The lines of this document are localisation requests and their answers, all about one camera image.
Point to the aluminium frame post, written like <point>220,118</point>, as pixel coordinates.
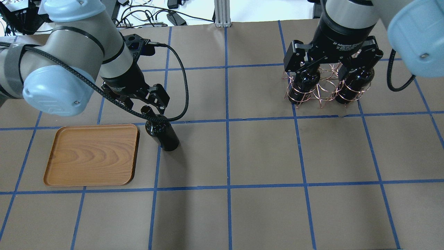
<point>222,13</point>

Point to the copper wire bottle basket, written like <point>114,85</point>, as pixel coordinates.
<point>327,89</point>

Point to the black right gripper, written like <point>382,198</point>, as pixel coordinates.
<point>339,33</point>

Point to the dark wine bottle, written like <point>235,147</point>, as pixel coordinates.
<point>302,84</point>
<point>163,134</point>
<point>354,84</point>

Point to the wooden tray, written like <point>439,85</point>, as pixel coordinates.
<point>94,155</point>

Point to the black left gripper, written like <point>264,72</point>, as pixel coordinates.
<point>125,82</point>

